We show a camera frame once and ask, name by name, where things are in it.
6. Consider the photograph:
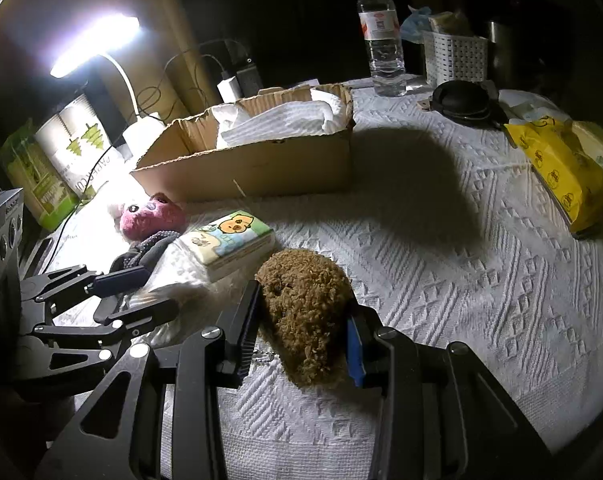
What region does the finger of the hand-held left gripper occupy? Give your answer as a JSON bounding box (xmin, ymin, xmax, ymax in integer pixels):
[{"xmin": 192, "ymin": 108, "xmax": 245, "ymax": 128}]
[
  {"xmin": 21, "ymin": 265, "xmax": 151, "ymax": 311},
  {"xmin": 28, "ymin": 299, "xmax": 179, "ymax": 361}
]

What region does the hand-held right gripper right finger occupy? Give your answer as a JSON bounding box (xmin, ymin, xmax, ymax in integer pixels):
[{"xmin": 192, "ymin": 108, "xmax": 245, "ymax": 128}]
[{"xmin": 345, "ymin": 305, "xmax": 555, "ymax": 480}]

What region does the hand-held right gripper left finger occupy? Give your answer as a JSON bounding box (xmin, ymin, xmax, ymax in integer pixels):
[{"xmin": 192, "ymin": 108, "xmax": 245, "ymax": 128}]
[{"xmin": 34, "ymin": 280, "xmax": 263, "ymax": 480}]

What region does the brown fuzzy plush toy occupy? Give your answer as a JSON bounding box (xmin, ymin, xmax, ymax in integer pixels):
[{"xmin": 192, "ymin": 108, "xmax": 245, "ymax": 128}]
[{"xmin": 254, "ymin": 248, "xmax": 358, "ymax": 387}]

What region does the cardboard box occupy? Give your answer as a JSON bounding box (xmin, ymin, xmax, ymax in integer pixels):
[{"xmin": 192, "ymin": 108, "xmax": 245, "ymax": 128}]
[{"xmin": 130, "ymin": 83, "xmax": 355, "ymax": 204}]

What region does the grey knitted cloth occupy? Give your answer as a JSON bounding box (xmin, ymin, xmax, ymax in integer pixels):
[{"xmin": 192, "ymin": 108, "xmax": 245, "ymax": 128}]
[{"xmin": 110, "ymin": 230, "xmax": 182, "ymax": 273}]

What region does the clear plastic bag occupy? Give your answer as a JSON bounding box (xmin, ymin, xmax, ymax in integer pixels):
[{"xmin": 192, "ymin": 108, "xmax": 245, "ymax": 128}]
[{"xmin": 124, "ymin": 240, "xmax": 252, "ymax": 326}]

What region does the pink plush toy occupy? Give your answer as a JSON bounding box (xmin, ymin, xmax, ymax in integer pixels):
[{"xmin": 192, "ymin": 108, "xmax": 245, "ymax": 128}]
[{"xmin": 106, "ymin": 192, "xmax": 188, "ymax": 242}]

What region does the cartoon print tissue pack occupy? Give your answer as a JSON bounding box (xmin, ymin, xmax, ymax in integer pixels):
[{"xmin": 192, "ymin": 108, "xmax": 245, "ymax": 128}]
[{"xmin": 180, "ymin": 210, "xmax": 276, "ymax": 281}]

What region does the green carton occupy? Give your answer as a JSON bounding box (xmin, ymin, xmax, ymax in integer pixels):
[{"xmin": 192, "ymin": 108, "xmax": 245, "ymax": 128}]
[{"xmin": 0, "ymin": 119, "xmax": 81, "ymax": 233}]

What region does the white textured tablecloth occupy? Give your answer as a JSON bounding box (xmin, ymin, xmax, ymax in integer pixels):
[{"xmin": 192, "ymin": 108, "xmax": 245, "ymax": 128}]
[{"xmin": 46, "ymin": 74, "xmax": 603, "ymax": 480}]

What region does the white tree print paper cup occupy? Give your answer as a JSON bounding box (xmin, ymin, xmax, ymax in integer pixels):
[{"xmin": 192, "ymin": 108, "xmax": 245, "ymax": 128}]
[{"xmin": 34, "ymin": 92, "xmax": 118, "ymax": 197}]

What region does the white cloth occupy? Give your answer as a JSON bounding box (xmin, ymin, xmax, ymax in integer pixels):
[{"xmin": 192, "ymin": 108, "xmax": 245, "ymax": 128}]
[{"xmin": 210, "ymin": 87, "xmax": 349, "ymax": 150}]

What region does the white charger plug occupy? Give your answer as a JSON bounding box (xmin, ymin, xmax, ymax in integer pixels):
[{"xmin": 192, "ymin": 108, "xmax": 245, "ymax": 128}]
[{"xmin": 217, "ymin": 76, "xmax": 243, "ymax": 103}]

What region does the white desk lamp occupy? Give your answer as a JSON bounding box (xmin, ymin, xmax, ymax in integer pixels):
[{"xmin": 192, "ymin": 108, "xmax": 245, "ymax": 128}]
[{"xmin": 50, "ymin": 15, "xmax": 168, "ymax": 153}]

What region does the black power adapter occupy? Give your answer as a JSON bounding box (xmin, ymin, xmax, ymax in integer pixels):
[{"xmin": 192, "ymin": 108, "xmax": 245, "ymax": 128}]
[{"xmin": 234, "ymin": 57, "xmax": 264, "ymax": 97}]

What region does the yellow printed wipes pack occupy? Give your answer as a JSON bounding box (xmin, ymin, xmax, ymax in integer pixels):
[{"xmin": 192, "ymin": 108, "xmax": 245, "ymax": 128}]
[{"xmin": 503, "ymin": 116, "xmax": 603, "ymax": 239}]

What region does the black round case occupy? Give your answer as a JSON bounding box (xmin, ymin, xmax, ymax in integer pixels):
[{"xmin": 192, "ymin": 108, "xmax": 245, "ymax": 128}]
[{"xmin": 430, "ymin": 80, "xmax": 505, "ymax": 128}]

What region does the white woven plastic basket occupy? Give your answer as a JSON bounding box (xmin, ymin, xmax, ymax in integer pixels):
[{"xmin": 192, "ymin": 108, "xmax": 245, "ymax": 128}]
[{"xmin": 422, "ymin": 30, "xmax": 489, "ymax": 88}]

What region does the clear plastic water bottle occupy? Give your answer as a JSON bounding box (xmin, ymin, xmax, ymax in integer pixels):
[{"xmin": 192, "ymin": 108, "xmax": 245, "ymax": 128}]
[{"xmin": 357, "ymin": 0, "xmax": 407, "ymax": 97}]

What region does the pale yellow packet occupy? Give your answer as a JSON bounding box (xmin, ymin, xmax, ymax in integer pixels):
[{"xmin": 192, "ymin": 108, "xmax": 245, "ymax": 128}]
[{"xmin": 570, "ymin": 121, "xmax": 603, "ymax": 186}]

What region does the metal canister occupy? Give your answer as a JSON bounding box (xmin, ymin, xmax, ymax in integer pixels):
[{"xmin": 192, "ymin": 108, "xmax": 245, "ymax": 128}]
[{"xmin": 486, "ymin": 20, "xmax": 519, "ymax": 83}]

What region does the black cable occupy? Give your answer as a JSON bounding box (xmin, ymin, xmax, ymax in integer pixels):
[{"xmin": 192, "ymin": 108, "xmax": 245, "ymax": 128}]
[{"xmin": 135, "ymin": 39, "xmax": 254, "ymax": 121}]

